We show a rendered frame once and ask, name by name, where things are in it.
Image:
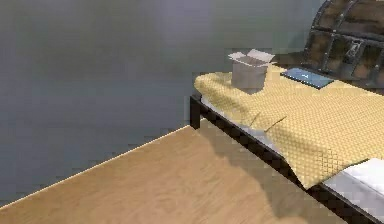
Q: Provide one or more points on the bed with yellow blanket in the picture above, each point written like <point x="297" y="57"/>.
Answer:
<point x="310" y="123"/>

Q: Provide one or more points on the blue flat tablet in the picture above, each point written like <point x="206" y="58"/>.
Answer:
<point x="306" y="77"/>

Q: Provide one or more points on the brown wooden treasure chest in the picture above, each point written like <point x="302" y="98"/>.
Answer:
<point x="346" y="40"/>

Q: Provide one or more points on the open grey cardboard box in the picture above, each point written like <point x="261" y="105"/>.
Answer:
<point x="249" y="74"/>

